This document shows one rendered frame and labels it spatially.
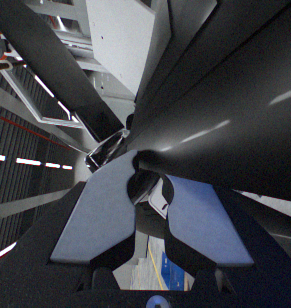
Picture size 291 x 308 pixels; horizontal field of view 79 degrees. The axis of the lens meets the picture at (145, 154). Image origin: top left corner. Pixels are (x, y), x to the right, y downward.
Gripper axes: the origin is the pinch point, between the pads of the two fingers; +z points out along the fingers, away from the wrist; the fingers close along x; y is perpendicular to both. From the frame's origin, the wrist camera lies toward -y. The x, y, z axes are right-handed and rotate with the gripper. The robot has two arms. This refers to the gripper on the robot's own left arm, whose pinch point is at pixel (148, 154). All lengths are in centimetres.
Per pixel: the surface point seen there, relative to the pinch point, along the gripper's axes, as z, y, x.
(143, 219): 20.7, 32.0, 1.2
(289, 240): 1.3, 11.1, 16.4
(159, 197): 11.2, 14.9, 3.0
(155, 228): 21.1, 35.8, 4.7
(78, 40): 92, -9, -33
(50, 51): 24.2, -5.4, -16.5
